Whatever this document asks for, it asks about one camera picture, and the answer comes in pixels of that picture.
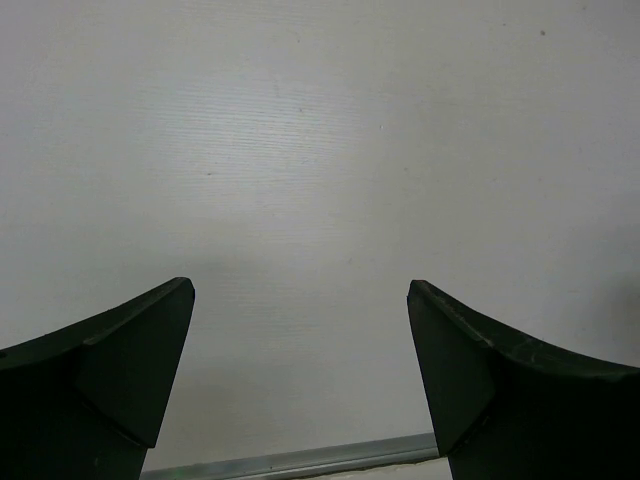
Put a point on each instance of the aluminium table edge rail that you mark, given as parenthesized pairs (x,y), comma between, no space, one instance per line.
(355,457)

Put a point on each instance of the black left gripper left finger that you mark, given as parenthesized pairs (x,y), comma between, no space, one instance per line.
(88,401)

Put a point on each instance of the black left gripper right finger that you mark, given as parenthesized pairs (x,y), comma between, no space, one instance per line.
(506,405)

